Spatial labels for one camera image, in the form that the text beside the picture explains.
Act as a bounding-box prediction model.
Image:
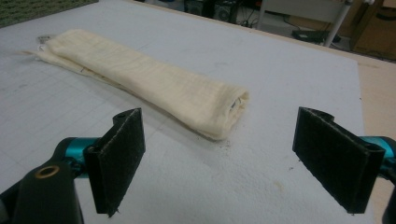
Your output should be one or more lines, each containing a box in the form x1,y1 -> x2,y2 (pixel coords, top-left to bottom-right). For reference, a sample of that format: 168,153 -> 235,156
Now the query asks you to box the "black power strip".
291,29 -> 342,44

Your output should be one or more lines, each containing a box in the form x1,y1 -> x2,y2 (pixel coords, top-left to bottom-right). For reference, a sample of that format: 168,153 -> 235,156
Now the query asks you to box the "white metal table frame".
256,0 -> 355,49

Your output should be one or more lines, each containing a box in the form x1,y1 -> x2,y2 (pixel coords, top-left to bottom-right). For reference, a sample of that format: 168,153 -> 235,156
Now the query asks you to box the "brown cardboard box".
350,0 -> 396,61

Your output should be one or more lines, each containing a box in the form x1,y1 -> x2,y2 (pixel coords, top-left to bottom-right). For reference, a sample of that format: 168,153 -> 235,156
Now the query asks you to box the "green mat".
0,0 -> 99,29

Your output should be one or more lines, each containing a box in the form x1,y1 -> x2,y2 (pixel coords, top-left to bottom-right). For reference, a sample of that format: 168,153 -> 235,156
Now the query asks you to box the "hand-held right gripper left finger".
55,107 -> 147,217

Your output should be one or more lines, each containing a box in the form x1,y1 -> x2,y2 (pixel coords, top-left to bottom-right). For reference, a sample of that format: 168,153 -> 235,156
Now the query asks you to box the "cream cloth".
18,28 -> 250,141

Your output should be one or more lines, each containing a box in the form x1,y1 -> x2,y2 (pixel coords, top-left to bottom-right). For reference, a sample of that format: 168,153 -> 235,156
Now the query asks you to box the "white foam mat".
0,0 -> 366,224

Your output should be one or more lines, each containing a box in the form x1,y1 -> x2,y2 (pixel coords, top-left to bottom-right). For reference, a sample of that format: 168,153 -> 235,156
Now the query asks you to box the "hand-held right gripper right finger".
292,106 -> 396,215

